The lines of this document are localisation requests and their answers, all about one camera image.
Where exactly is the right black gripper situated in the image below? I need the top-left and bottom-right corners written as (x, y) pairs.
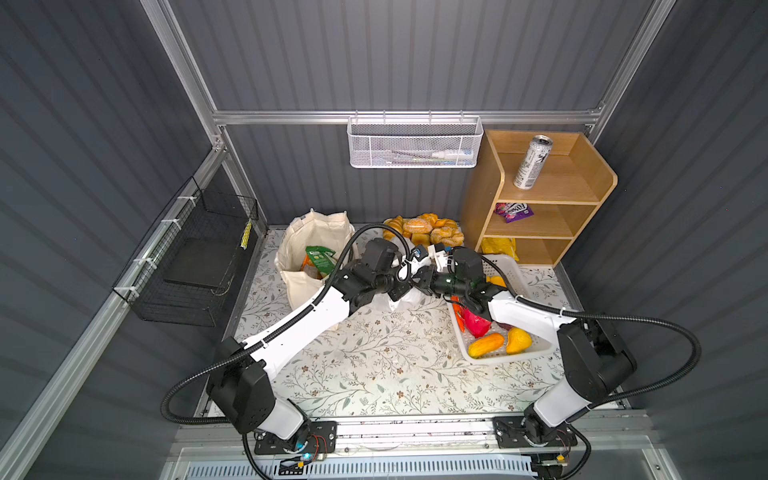
top-left (411, 266), bottom-right (468, 299)

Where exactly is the white lemon-print plastic bag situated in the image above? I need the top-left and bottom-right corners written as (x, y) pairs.
top-left (380, 254), bottom-right (438, 312)

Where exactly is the green candy bag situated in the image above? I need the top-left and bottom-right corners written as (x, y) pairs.
top-left (305, 246), bottom-right (337, 278)

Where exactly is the cream canvas tote bag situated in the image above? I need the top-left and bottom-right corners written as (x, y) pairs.
top-left (275, 210), bottom-right (355, 310)

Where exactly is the orange pink candy bag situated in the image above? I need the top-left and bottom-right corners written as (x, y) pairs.
top-left (301, 255), bottom-right (322, 279)

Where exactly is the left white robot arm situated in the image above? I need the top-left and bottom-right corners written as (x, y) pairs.
top-left (207, 238), bottom-right (410, 443)

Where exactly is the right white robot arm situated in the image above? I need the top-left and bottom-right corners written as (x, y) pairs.
top-left (409, 246), bottom-right (637, 429)

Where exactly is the yellow snack bag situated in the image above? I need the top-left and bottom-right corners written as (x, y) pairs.
top-left (481, 237), bottom-right (520, 262)

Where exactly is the pink dragon fruit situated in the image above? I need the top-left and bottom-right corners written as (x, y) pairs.
top-left (461, 308), bottom-right (492, 339)

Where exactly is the yellow corn cob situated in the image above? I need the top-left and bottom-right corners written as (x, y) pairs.
top-left (467, 333), bottom-right (505, 359)

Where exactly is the yellow pear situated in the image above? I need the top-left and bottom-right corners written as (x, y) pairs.
top-left (505, 327), bottom-right (533, 355)

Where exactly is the purple snack packet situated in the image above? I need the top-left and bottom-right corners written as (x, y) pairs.
top-left (494, 203), bottom-right (534, 224)

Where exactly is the wooden shelf unit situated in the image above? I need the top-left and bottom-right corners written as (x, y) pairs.
top-left (459, 130), bottom-right (618, 266)

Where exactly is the toothpaste tube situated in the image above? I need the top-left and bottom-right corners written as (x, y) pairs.
top-left (389, 148), bottom-right (478, 166)

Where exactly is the right silver drink can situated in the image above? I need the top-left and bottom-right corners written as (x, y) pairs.
top-left (513, 135), bottom-right (554, 190)

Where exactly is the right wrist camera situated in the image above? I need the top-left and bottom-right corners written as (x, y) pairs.
top-left (427, 242), bottom-right (451, 273)

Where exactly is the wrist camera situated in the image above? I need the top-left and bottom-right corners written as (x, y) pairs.
top-left (427, 242), bottom-right (451, 273)
top-left (409, 245), bottom-right (435, 277)

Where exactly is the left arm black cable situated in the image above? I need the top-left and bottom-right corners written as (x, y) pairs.
top-left (159, 223), bottom-right (413, 426)

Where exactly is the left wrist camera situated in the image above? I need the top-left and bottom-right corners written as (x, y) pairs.
top-left (409, 245), bottom-right (435, 277)

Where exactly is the white wire wall basket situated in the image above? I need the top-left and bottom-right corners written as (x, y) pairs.
top-left (346, 114), bottom-right (484, 169)

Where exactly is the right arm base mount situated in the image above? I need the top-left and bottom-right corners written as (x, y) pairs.
top-left (492, 415), bottom-right (579, 449)

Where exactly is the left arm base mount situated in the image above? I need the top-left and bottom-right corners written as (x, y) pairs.
top-left (253, 420), bottom-right (339, 457)

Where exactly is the black wire wall basket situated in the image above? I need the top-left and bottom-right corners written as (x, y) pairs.
top-left (113, 180), bottom-right (260, 327)

